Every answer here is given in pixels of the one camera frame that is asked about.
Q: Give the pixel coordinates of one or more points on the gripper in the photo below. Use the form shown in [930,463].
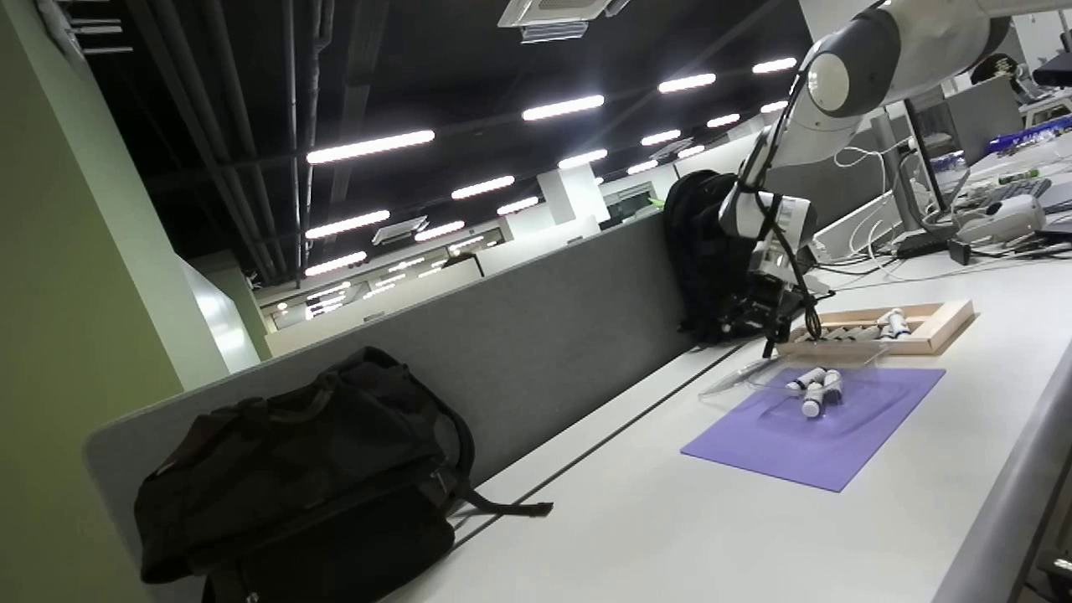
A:
[769,303]

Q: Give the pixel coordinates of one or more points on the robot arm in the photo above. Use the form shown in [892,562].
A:
[888,50]

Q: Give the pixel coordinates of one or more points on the clear plastic bowl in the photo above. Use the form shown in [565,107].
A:
[854,394]

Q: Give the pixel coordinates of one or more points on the purple mat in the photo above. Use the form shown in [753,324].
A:
[825,448]

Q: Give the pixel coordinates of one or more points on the white marker with blue band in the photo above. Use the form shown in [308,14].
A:
[896,322]

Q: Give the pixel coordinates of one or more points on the wooden tray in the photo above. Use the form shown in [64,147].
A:
[938,331]

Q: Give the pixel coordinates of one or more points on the black power brick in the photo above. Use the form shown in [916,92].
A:
[925,244]

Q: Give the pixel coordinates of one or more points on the grey desk partition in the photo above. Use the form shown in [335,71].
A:
[519,335]

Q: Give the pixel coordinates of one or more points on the white desk device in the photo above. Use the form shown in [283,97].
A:
[1005,219]

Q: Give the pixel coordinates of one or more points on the black keyboard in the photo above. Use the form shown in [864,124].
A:
[1017,191]

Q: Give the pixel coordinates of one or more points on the green marker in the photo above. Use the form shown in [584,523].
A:
[1017,177]

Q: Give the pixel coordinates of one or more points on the monitor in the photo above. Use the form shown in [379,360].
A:
[976,117]

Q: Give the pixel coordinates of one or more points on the ceiling air conditioner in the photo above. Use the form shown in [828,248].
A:
[553,17]

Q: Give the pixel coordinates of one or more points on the large black backpack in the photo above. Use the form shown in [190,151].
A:
[318,494]

